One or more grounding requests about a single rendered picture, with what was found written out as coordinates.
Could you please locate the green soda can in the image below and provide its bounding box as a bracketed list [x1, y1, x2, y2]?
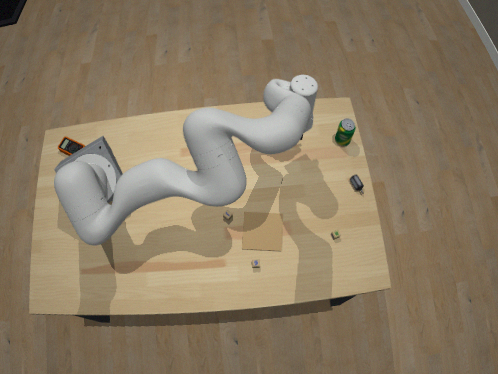
[335, 118, 356, 146]

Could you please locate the orange and black multimeter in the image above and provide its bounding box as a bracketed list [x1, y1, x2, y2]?
[58, 137, 85, 156]

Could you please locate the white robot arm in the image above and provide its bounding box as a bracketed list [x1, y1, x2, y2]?
[54, 75, 318, 246]

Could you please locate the tan square mat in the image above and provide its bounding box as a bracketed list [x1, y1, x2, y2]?
[242, 212, 283, 251]

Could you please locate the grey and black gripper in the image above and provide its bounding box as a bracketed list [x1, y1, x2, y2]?
[303, 114, 313, 133]

